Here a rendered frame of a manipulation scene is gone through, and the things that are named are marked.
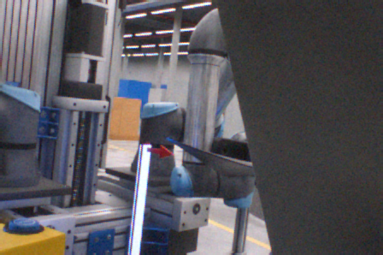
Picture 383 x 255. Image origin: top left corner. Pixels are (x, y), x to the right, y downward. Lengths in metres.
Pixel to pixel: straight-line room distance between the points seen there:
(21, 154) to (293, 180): 0.84
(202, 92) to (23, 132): 0.43
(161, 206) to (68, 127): 0.36
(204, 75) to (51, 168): 0.53
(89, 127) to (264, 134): 1.05
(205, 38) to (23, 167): 0.52
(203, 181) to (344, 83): 0.84
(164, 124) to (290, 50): 1.13
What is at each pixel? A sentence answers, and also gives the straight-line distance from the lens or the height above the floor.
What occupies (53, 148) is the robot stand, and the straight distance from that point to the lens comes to 1.34.
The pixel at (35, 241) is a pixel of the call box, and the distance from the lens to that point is 0.64.
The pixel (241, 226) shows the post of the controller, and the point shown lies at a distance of 1.33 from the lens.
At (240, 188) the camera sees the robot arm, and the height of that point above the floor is 1.08.
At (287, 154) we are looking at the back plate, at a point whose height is 1.24.
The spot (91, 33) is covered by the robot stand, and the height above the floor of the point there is 1.44.
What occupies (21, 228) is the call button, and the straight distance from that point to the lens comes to 0.67.
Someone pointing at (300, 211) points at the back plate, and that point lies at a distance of 0.39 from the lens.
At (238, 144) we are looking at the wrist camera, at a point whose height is 1.20.
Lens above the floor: 1.27
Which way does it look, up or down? 3 degrees down
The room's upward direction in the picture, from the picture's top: 7 degrees clockwise
